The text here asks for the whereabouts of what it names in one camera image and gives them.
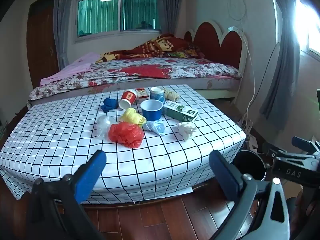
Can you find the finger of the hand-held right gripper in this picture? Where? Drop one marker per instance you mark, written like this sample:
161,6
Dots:
277,153
306,145

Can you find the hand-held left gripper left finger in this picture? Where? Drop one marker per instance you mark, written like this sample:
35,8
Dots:
92,176

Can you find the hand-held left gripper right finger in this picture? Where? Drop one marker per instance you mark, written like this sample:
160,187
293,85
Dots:
225,177

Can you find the black trash bin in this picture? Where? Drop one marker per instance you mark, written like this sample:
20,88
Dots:
248,165

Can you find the clear plastic bag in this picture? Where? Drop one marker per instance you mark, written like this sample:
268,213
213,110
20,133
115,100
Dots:
104,126

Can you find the red plastic bag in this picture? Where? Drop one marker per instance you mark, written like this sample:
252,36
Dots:
126,135

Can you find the white tissue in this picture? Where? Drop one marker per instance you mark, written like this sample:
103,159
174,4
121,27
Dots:
187,130

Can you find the yellow plastic bag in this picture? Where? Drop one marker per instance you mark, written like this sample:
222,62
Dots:
132,116

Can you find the blue plastic bag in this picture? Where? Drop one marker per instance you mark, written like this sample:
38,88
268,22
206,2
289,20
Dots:
109,104

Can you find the green and white carton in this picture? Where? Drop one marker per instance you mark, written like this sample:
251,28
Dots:
181,112

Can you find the red paper cup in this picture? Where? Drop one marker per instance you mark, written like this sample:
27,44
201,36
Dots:
128,99

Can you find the blue cup with white inside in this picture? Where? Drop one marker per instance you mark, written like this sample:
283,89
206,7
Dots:
151,110

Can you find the blue patterned paper cup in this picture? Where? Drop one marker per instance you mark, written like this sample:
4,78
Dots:
157,95

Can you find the white power strip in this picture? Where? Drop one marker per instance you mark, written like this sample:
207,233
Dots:
251,136

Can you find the white checkered tablecloth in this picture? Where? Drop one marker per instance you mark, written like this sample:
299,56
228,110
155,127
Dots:
62,135

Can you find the grey curtain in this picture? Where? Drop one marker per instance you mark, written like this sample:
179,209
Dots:
62,25
285,67
168,5

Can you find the red and white cigarette box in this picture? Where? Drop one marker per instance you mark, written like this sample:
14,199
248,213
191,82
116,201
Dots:
141,93

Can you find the crumpled brown paper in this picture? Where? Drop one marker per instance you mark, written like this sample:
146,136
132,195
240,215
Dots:
171,95

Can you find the pink cloth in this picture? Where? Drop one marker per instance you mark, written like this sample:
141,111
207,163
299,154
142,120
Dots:
72,67

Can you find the bright side window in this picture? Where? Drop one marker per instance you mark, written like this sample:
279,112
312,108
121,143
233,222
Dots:
308,27

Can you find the floral bed sheet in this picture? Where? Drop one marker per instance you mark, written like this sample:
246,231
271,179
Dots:
155,70

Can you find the red and white headboard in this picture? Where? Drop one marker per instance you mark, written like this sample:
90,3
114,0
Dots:
212,40

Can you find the brown wooden door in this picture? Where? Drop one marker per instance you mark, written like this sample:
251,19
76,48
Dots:
41,42

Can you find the red patterned blanket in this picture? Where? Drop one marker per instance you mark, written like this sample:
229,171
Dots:
155,47

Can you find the window with green curtain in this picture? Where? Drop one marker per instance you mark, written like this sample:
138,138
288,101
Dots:
117,7

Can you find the cream bed frame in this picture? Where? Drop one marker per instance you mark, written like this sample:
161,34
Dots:
220,91

